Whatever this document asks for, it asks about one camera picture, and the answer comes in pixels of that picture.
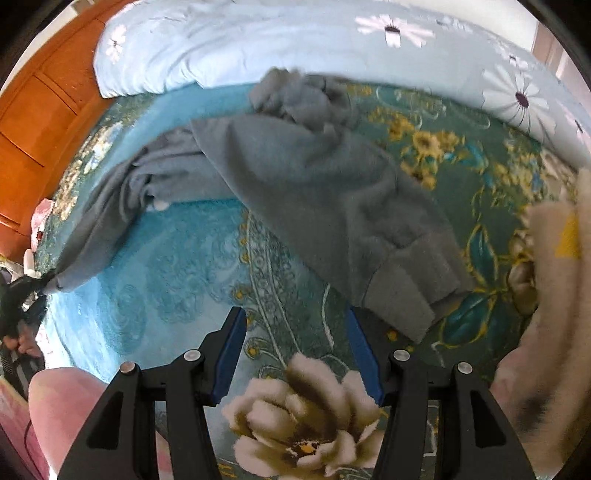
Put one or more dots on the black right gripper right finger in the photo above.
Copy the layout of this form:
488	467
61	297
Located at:
448	408

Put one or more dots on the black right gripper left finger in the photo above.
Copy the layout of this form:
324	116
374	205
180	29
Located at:
117	440

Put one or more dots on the grey sweatshirt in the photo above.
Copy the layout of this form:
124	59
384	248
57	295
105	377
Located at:
336	199

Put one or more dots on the person's left hand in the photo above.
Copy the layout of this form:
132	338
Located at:
24	343

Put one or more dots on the pink trousers leg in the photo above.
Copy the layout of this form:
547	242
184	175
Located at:
37	432

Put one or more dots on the yellow and white plush blanket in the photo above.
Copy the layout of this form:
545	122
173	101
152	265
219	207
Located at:
543	386

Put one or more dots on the teal floral blanket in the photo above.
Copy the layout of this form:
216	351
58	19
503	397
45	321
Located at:
297	394

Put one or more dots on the orange wooden headboard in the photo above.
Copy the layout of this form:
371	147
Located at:
47	110

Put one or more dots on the light blue daisy duvet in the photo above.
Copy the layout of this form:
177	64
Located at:
159	46

